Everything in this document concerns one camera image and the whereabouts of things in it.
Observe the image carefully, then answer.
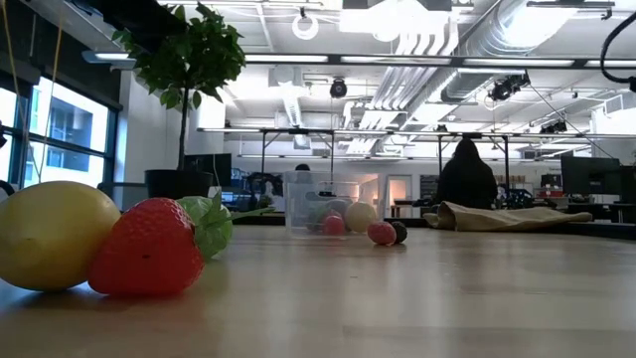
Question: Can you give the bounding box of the clear plastic tupperware container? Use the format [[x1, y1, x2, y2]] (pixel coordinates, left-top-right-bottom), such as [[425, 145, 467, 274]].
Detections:
[[283, 170, 385, 239]]

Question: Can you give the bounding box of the brown kiwi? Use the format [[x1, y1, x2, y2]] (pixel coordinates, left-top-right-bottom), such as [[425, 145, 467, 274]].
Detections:
[[325, 197, 353, 218]]

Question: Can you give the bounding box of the red cherry with stem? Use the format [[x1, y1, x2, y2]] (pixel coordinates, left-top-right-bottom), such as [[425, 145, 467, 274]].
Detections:
[[321, 214, 347, 237]]

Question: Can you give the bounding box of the small yellow lemon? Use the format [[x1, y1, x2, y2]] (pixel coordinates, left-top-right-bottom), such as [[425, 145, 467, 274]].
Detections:
[[344, 201, 379, 234]]

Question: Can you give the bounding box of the pink raspberry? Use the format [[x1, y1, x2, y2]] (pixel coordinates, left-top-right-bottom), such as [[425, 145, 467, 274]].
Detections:
[[367, 220, 398, 247]]

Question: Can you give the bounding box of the large red strawberry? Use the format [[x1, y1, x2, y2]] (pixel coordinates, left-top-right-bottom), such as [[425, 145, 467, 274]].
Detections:
[[87, 191, 275, 298]]

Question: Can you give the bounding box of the large yellow lemon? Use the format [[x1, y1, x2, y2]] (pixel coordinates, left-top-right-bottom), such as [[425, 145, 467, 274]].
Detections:
[[0, 180, 122, 293]]

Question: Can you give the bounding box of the black hanging ceiling speaker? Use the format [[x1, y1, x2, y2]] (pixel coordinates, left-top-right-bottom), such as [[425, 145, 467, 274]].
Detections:
[[328, 77, 349, 100]]

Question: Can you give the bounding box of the black monitor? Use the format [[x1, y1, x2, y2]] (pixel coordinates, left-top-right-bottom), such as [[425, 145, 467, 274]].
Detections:
[[559, 155, 622, 197], [618, 164, 636, 205], [183, 152, 234, 188]]

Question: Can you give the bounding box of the black plant pot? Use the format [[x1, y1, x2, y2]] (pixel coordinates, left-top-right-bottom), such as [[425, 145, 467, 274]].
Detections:
[[144, 168, 215, 200]]

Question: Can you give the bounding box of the artificial green leafy tree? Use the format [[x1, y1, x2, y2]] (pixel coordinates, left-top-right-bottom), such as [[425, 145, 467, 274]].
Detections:
[[111, 1, 247, 173]]

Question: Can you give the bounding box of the brown paper bag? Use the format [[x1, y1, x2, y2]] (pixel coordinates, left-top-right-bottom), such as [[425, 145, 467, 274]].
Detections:
[[422, 200, 594, 233]]

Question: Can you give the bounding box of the black ceiling spotlight cluster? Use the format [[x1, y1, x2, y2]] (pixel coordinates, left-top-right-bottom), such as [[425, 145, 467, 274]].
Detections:
[[486, 71, 532, 103]]

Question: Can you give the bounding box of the large window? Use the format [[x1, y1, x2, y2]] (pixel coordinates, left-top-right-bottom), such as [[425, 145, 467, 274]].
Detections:
[[0, 74, 120, 190]]

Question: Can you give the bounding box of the black gantry frame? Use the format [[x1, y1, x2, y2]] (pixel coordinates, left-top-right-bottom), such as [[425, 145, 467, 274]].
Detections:
[[435, 130, 512, 193], [258, 126, 337, 181]]

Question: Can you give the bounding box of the white ring lamp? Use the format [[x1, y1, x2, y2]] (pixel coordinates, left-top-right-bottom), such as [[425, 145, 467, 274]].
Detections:
[[290, 11, 321, 42]]

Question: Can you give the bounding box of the silver ceiling air duct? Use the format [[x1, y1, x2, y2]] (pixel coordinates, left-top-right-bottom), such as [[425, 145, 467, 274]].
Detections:
[[439, 0, 580, 103]]

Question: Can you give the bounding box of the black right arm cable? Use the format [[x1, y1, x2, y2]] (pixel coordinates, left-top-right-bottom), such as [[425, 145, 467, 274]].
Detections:
[[598, 9, 636, 94]]

